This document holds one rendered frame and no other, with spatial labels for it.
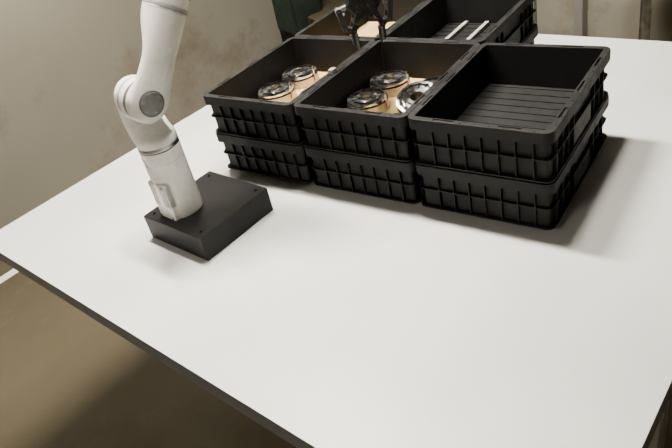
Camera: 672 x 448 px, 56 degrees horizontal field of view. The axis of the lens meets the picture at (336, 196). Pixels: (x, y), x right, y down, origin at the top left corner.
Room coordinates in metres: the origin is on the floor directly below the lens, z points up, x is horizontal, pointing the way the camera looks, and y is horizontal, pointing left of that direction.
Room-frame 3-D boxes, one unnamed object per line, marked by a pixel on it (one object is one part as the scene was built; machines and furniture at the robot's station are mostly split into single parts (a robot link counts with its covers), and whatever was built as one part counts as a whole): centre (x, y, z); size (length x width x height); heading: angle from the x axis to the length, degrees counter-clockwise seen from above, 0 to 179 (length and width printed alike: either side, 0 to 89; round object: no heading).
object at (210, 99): (1.60, 0.04, 0.92); 0.40 x 0.30 x 0.02; 139
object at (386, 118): (1.40, -0.19, 0.92); 0.40 x 0.30 x 0.02; 139
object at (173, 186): (1.30, 0.36, 0.85); 0.09 x 0.09 x 0.17; 42
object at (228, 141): (1.60, 0.04, 0.76); 0.40 x 0.30 x 0.12; 139
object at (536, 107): (1.20, -0.42, 0.87); 0.40 x 0.30 x 0.11; 139
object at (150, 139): (1.30, 0.36, 1.01); 0.09 x 0.09 x 0.17; 33
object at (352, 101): (1.45, -0.13, 0.86); 0.10 x 0.10 x 0.01
